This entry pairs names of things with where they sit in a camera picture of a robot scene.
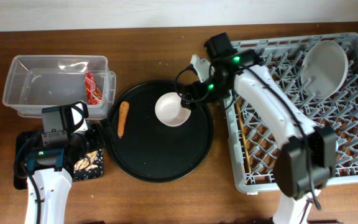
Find round black tray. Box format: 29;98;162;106
105;80;214;183

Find grey dishwasher rack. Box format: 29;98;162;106
224;32;358;194

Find wooden chopstick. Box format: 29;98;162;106
241;130;252;173
236;101;251;173

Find orange carrot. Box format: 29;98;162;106
117;101;129;138

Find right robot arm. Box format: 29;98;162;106
175;33;337;223

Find red snack wrapper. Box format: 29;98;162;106
84;72;103;105

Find clear plastic bin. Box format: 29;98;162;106
2;55;116;119

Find black rectangular tray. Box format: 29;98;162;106
14;131;104;190

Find grey plate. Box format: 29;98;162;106
301;40;349;99

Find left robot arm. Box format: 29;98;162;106
13;101;106;223

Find spilled rice and nuts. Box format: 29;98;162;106
73;149;104;182

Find white bowl with food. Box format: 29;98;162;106
155;92;191;127

